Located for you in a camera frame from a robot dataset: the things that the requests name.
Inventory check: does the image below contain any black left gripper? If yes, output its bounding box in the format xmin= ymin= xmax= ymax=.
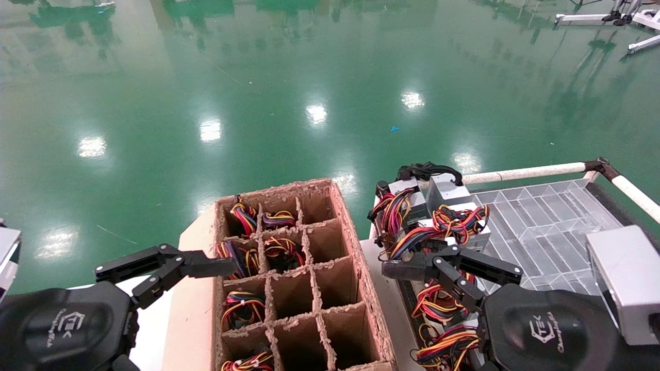
xmin=0 ymin=244 xmax=239 ymax=371

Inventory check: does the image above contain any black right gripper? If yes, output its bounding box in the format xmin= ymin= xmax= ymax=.
xmin=383 ymin=245 xmax=660 ymax=371

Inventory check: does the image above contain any clear plastic compartment tray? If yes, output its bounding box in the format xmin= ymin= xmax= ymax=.
xmin=469 ymin=178 xmax=624 ymax=293

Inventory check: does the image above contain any cardboard box with dividers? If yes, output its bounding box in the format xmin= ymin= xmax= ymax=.
xmin=213 ymin=178 xmax=399 ymax=371

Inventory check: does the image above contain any black cart deck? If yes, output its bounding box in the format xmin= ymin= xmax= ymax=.
xmin=587 ymin=181 xmax=645 ymax=230

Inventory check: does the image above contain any white floor bar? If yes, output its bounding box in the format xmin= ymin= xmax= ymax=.
xmin=626 ymin=35 xmax=660 ymax=55

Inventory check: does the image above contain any grey power supply, black cable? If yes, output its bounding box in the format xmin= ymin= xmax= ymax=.
xmin=396 ymin=162 xmax=472 ymax=211

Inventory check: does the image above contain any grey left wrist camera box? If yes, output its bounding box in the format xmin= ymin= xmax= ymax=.
xmin=0 ymin=226 xmax=22 ymax=302

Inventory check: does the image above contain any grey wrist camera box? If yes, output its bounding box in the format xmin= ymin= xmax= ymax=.
xmin=0 ymin=226 xmax=22 ymax=302
xmin=586 ymin=225 xmax=660 ymax=346

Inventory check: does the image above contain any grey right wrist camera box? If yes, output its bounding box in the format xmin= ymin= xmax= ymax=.
xmin=586 ymin=225 xmax=660 ymax=346

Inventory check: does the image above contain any black rail corner joint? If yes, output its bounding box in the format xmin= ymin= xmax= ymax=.
xmin=584 ymin=157 xmax=622 ymax=182

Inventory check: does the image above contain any short white padded rail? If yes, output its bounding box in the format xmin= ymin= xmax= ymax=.
xmin=616 ymin=174 xmax=660 ymax=223

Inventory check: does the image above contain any white floor frame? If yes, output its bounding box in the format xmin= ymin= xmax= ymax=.
xmin=554 ymin=0 xmax=660 ymax=30

